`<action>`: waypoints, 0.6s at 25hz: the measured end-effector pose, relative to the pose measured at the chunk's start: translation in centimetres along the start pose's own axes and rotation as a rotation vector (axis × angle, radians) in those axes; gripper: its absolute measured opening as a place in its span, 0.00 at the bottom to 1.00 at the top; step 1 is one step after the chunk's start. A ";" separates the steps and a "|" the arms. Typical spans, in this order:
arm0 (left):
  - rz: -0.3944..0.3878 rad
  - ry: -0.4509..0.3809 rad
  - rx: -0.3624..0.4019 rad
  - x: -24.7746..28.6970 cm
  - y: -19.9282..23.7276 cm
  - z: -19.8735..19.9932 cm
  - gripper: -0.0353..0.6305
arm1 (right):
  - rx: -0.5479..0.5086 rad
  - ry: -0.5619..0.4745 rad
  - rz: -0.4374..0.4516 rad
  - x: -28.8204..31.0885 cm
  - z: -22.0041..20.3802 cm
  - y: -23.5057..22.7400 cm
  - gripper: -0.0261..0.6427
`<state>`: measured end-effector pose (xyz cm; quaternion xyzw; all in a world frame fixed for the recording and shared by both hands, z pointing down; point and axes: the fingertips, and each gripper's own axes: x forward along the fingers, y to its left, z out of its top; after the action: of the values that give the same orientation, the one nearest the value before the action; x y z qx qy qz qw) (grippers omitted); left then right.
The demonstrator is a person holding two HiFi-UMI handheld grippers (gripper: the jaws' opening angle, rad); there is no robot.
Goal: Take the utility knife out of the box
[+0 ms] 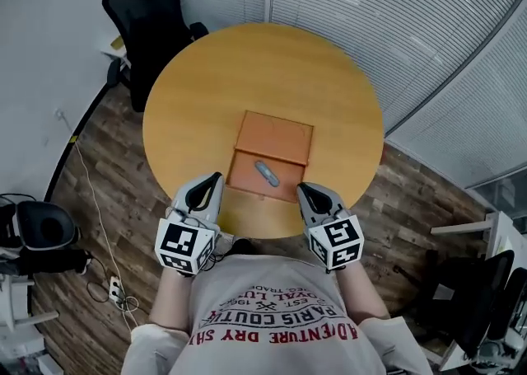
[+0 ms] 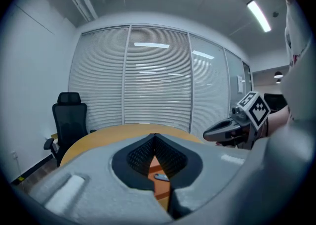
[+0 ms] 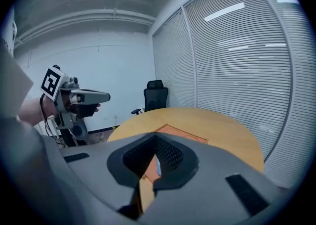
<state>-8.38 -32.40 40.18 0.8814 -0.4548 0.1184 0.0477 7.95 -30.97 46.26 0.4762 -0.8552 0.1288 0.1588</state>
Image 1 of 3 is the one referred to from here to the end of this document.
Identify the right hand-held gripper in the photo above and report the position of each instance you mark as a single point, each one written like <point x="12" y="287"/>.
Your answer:
<point x="337" y="241"/>

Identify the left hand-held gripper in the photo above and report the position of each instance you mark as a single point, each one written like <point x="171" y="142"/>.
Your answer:
<point x="181" y="241"/>

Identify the grey utility knife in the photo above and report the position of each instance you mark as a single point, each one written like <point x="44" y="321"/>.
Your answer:
<point x="267" y="174"/>

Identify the orange cardboard box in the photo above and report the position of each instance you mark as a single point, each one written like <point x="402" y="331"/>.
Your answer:
<point x="271" y="138"/>

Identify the person's right forearm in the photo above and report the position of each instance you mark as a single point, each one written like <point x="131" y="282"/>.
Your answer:
<point x="360" y="295"/>

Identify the person's left forearm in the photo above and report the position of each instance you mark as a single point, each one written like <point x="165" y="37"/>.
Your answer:
<point x="171" y="299"/>

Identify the white power strip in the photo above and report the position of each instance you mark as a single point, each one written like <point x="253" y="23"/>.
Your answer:
<point x="115" y="289"/>

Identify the person's beige printed shirt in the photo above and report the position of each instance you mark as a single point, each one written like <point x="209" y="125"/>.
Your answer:
<point x="271" y="324"/>

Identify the black mesh office chair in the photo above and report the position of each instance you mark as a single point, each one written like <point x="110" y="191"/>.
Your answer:
<point x="148" y="35"/>

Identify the white desk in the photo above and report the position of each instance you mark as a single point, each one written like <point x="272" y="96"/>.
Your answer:
<point x="500" y="233"/>

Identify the white window blinds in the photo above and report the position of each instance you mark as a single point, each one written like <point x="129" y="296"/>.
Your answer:
<point x="411" y="35"/>

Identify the white shelf unit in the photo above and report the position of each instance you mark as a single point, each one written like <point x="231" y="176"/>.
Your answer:
<point x="20" y="315"/>

